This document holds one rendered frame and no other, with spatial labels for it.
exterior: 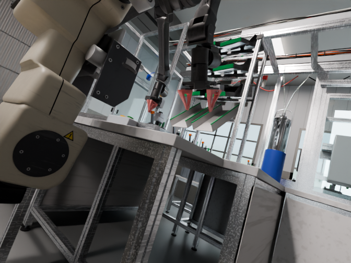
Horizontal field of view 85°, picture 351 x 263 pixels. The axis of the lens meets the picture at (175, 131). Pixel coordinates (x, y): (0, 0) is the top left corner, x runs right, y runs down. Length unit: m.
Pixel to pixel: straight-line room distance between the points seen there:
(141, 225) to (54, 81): 0.39
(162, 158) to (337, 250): 1.11
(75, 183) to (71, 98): 1.49
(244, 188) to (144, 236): 0.36
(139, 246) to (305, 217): 1.06
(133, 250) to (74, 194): 1.49
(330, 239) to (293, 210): 0.20
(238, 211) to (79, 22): 0.70
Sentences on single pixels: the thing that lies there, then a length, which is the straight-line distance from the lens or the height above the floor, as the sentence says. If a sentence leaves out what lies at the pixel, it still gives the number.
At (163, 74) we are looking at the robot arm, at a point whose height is 1.30.
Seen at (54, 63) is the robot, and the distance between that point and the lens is 0.56.
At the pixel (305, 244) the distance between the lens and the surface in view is 1.40.
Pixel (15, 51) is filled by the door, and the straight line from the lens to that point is 3.81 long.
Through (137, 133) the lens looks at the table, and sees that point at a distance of 0.56.
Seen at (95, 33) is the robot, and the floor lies 1.05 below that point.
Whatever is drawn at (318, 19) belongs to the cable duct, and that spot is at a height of 2.13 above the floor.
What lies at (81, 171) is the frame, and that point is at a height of 0.47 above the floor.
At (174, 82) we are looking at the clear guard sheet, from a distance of 2.89.
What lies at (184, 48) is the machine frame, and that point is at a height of 2.05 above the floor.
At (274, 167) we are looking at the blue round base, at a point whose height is 0.99.
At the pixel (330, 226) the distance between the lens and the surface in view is 1.39.
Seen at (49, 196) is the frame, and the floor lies 0.24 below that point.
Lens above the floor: 0.79
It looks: 9 degrees up
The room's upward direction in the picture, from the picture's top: 18 degrees clockwise
